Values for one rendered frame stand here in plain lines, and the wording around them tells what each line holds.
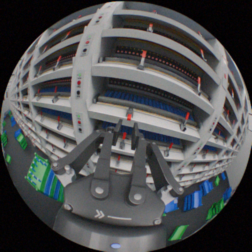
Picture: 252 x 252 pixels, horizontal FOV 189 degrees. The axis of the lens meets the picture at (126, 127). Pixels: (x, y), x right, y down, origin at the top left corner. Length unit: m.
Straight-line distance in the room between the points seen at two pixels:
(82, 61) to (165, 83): 0.33
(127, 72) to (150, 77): 0.08
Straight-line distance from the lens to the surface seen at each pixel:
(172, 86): 0.34
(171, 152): 0.58
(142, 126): 0.37
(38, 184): 0.82
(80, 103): 0.39
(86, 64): 0.37
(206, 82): 0.65
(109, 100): 0.39
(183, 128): 0.43
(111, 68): 0.32
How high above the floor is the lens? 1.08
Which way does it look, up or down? 33 degrees down
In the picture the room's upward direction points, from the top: 14 degrees clockwise
